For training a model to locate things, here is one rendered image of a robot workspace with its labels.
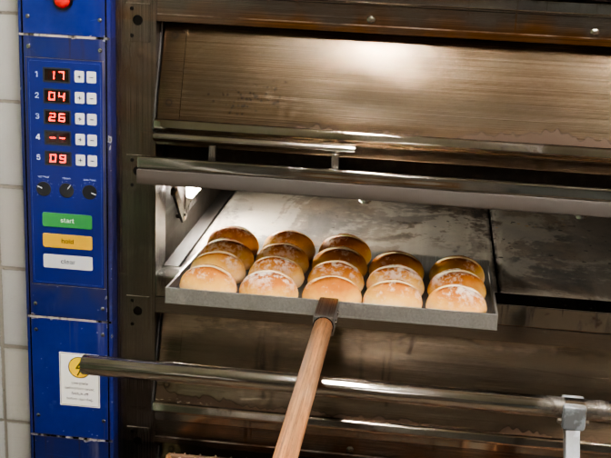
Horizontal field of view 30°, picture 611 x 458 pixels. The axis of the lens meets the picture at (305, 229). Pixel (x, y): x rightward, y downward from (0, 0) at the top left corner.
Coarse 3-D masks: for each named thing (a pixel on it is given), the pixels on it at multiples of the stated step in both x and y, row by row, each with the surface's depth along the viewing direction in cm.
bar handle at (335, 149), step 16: (224, 144) 184; (240, 144) 184; (256, 144) 183; (272, 144) 183; (288, 144) 183; (304, 144) 183; (320, 144) 182; (336, 144) 182; (352, 144) 182; (336, 160) 182
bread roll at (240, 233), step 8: (216, 232) 214; (224, 232) 213; (232, 232) 213; (240, 232) 213; (248, 232) 214; (208, 240) 215; (240, 240) 212; (248, 240) 213; (256, 240) 214; (256, 248) 214
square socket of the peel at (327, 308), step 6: (318, 300) 185; (324, 300) 185; (330, 300) 185; (336, 300) 185; (318, 306) 182; (324, 306) 182; (330, 306) 182; (336, 306) 183; (318, 312) 180; (324, 312) 180; (330, 312) 180; (336, 312) 183; (318, 318) 178; (330, 318) 178; (336, 318) 184
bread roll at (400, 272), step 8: (392, 264) 197; (400, 264) 196; (376, 272) 196; (384, 272) 195; (392, 272) 195; (400, 272) 194; (408, 272) 195; (368, 280) 197; (376, 280) 195; (408, 280) 194; (416, 280) 195; (416, 288) 194; (424, 288) 196
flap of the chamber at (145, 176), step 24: (264, 192) 181; (288, 192) 180; (312, 192) 180; (336, 192) 179; (360, 192) 179; (384, 192) 178; (408, 192) 178; (432, 192) 178; (456, 192) 177; (600, 216) 175
